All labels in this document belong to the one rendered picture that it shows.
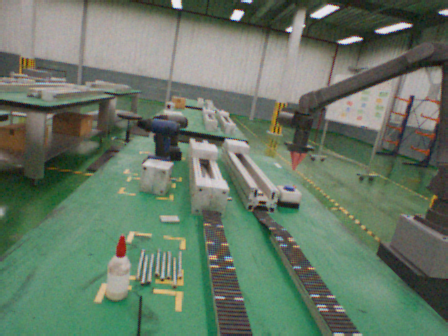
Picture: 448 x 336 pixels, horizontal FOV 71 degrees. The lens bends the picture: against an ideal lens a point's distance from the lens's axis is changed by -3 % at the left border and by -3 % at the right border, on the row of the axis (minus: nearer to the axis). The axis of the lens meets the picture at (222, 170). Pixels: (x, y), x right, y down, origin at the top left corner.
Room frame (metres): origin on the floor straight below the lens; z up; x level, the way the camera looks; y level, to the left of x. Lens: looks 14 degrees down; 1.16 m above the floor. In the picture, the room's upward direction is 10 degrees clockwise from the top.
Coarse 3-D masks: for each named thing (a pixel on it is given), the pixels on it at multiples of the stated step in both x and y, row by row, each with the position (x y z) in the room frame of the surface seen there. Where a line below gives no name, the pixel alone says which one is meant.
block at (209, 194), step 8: (200, 184) 0.92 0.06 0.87; (208, 184) 0.94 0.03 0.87; (216, 184) 0.95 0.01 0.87; (224, 184) 0.97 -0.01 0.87; (200, 192) 0.91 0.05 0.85; (208, 192) 0.92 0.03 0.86; (216, 192) 0.92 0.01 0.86; (224, 192) 0.94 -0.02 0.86; (192, 200) 0.96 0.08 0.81; (200, 200) 0.91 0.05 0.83; (208, 200) 0.92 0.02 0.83; (216, 200) 0.92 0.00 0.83; (224, 200) 0.93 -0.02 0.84; (192, 208) 0.91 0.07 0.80; (200, 208) 0.92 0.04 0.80; (208, 208) 0.92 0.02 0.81; (216, 208) 0.92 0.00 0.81; (224, 208) 0.93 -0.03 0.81
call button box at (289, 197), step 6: (276, 186) 1.21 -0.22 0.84; (282, 186) 1.20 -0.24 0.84; (282, 192) 1.13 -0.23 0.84; (288, 192) 1.14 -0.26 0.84; (294, 192) 1.15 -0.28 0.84; (282, 198) 1.13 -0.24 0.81; (288, 198) 1.14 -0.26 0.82; (294, 198) 1.14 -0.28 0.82; (300, 198) 1.14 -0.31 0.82; (282, 204) 1.13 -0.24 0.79; (288, 204) 1.14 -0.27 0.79; (294, 204) 1.14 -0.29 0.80
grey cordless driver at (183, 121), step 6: (162, 114) 1.52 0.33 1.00; (168, 120) 1.52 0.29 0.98; (174, 120) 1.53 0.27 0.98; (180, 120) 1.55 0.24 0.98; (186, 120) 1.57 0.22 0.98; (180, 126) 1.56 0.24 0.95; (186, 126) 1.57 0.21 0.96; (174, 138) 1.55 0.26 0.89; (174, 144) 1.55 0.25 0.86; (174, 150) 1.54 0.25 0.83; (174, 156) 1.54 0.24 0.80; (180, 156) 1.55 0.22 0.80
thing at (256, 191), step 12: (228, 156) 1.59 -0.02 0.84; (240, 156) 1.63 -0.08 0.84; (228, 168) 1.51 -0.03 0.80; (240, 168) 1.27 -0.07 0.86; (252, 168) 1.35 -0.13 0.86; (240, 180) 1.21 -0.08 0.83; (252, 180) 1.12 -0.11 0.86; (264, 180) 1.15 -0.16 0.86; (240, 192) 1.17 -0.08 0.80; (252, 192) 1.04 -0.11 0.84; (264, 192) 1.12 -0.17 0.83; (276, 192) 1.05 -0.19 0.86; (252, 204) 1.03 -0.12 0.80; (264, 204) 1.04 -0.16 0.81
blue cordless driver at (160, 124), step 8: (144, 120) 1.28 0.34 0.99; (152, 120) 1.29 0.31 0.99; (160, 120) 1.29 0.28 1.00; (144, 128) 1.28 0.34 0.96; (152, 128) 1.27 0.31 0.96; (160, 128) 1.27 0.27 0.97; (168, 128) 1.28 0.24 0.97; (176, 128) 1.29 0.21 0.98; (160, 136) 1.29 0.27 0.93; (160, 144) 1.29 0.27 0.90; (168, 144) 1.30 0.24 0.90; (160, 152) 1.29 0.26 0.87; (168, 152) 1.31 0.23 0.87; (144, 160) 1.26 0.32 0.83; (160, 160) 1.28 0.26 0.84; (168, 160) 1.28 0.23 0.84
